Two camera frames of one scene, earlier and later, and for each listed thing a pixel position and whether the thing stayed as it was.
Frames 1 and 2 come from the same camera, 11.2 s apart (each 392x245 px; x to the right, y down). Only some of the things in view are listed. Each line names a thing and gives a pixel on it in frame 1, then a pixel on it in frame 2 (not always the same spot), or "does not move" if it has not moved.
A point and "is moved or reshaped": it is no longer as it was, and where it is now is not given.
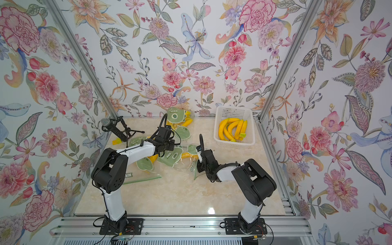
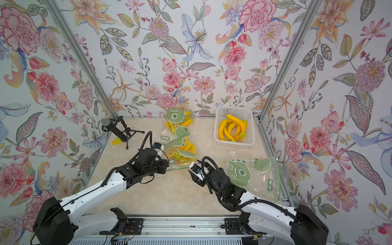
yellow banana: (229, 128) does not move
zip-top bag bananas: (180, 119) does not move
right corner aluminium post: (301, 34) does not move
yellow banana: (220, 128) does not move
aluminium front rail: (76, 227) does not move
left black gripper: (171, 140) -> (164, 167)
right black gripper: (200, 169) -> (211, 169)
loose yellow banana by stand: (117, 141) does not move
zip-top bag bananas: (145, 171) is moved or reshaped
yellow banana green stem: (228, 135) does not move
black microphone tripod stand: (117, 125) does not move
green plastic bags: (175, 157) is moved or reshaped
